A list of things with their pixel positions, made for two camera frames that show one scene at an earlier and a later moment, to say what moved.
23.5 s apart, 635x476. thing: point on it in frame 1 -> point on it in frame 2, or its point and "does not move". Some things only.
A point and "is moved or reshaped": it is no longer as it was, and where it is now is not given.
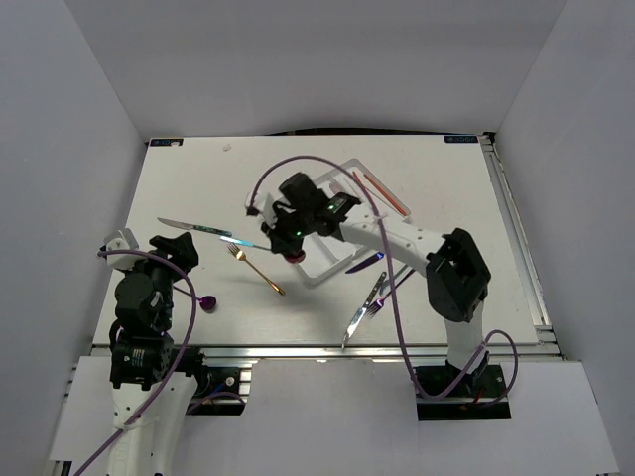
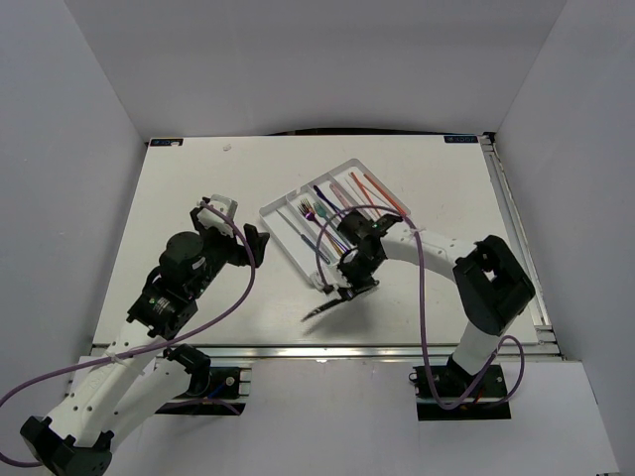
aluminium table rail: [101, 355] does not move
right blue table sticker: [460, 139] does not move
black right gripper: [280, 243] -> [357, 288]
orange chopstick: [361, 182] does not move
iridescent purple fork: [380, 301] is moved or reshaped
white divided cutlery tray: [325, 254] does not move
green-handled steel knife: [189, 226] -> [310, 245]
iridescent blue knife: [365, 263] is moved or reshaped
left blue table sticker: [167, 142] does not move
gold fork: [241, 255] -> [306, 205]
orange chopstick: [404, 213] does not move
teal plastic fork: [387, 282] is moved or reshaped
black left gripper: [184, 253] -> [237, 257]
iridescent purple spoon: [206, 301] is moved or reshaped
